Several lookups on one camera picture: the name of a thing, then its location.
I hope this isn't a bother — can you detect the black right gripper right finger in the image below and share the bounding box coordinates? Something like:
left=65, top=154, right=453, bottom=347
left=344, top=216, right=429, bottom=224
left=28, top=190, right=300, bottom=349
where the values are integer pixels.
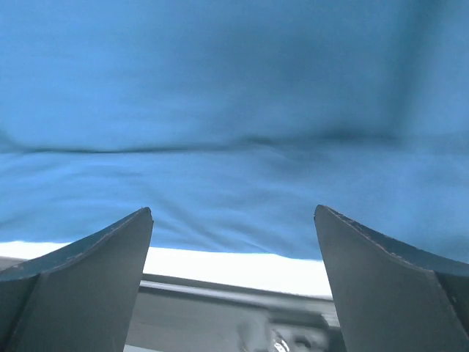
left=314, top=205, right=468, bottom=352

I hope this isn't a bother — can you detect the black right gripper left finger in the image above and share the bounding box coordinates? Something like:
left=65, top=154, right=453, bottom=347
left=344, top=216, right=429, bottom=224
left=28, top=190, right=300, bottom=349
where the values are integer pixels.
left=1, top=208, right=153, bottom=351

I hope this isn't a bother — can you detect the dark blue t shirt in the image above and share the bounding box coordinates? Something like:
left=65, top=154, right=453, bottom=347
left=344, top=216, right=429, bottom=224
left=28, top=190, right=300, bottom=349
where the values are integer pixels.
left=1, top=1, right=468, bottom=261

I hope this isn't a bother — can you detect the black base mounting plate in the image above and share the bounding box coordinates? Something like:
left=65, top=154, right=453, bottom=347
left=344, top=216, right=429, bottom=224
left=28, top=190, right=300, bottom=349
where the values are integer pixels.
left=125, top=277, right=346, bottom=351

